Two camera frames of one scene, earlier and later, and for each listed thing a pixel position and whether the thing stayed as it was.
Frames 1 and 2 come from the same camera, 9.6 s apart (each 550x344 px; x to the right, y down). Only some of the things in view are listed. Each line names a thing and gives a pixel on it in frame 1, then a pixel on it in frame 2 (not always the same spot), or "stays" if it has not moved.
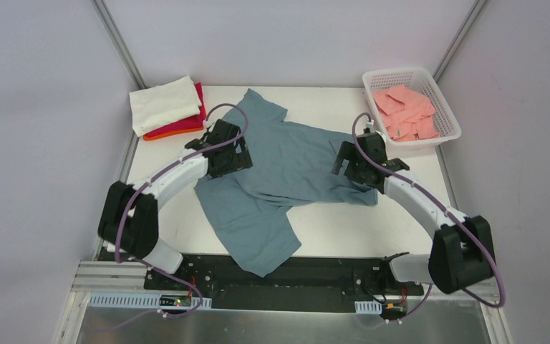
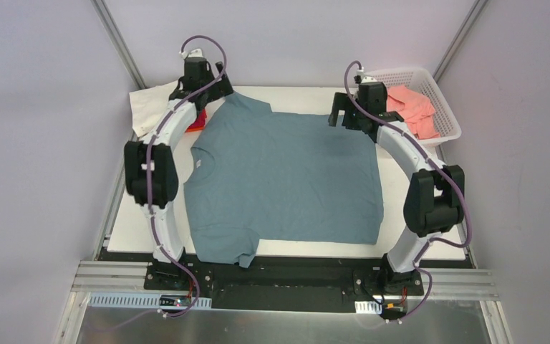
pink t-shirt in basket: [407, 115] stays
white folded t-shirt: [158, 106] stays
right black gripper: [351, 163] -> [349, 118]
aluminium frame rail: [109, 276] stays
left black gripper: [236, 155] -> [225, 87]
